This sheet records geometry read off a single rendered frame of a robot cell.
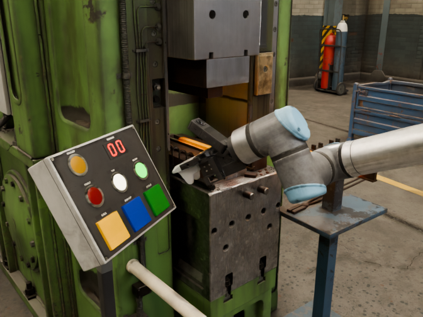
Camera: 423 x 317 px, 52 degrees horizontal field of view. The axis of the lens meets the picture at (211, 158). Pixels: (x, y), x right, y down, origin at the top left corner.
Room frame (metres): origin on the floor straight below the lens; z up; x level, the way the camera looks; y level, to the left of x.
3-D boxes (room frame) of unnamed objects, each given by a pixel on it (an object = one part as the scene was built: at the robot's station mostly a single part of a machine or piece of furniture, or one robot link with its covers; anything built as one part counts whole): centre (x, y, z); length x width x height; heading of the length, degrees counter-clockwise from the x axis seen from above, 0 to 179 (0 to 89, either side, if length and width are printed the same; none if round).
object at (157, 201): (1.13, 0.16, 1.01); 0.07 x 0.05 x 0.07; 155
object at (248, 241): (1.72, 0.04, 0.69); 0.56 x 0.38 x 0.45; 40
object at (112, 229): (0.95, 0.24, 1.01); 0.07 x 0.05 x 0.07; 155
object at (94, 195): (0.97, 0.28, 1.09); 0.05 x 0.03 x 0.04; 130
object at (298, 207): (1.88, -0.56, 0.70); 0.60 x 0.04 x 0.01; 132
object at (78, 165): (0.98, 0.32, 1.16); 0.05 x 0.03 x 0.04; 130
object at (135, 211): (1.04, 0.20, 1.01); 0.07 x 0.05 x 0.07; 155
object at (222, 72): (1.68, 0.08, 1.32); 0.42 x 0.20 x 0.10; 40
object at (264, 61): (1.82, -0.22, 1.27); 0.09 x 0.02 x 0.17; 130
